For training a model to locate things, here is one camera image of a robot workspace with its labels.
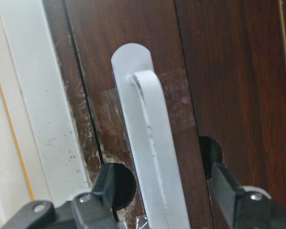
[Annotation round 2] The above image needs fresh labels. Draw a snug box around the white cabinet body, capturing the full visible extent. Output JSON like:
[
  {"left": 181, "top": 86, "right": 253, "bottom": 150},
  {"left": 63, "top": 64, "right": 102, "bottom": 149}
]
[{"left": 0, "top": 0, "right": 91, "bottom": 227}]

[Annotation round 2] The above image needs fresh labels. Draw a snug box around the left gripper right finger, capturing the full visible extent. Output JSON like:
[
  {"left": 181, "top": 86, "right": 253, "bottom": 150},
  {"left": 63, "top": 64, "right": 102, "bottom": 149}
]
[{"left": 212, "top": 162, "right": 286, "bottom": 229}]

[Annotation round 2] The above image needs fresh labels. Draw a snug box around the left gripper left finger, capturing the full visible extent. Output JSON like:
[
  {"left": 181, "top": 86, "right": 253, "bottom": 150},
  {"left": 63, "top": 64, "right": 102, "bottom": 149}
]
[{"left": 71, "top": 163, "right": 117, "bottom": 229}]

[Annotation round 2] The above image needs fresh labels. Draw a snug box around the white drawer handle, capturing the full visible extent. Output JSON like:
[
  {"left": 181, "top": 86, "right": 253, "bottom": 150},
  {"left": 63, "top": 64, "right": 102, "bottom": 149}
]
[{"left": 111, "top": 43, "right": 190, "bottom": 229}]

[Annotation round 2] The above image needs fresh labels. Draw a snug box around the dark wooden drawer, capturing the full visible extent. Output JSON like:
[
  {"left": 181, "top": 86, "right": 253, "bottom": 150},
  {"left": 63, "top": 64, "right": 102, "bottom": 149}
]
[{"left": 43, "top": 0, "right": 286, "bottom": 229}]

